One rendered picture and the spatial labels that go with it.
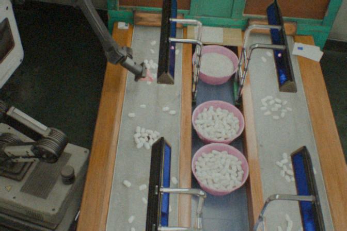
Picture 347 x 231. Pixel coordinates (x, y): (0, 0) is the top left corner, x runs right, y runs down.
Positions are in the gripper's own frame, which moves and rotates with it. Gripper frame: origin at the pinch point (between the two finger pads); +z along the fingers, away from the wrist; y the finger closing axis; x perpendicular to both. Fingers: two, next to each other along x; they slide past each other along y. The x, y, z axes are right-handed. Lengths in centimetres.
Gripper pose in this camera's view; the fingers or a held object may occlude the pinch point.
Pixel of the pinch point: (152, 80)
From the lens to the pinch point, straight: 237.0
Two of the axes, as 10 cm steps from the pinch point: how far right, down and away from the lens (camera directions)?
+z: 7.2, 4.8, 5.1
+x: -7.0, 4.5, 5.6
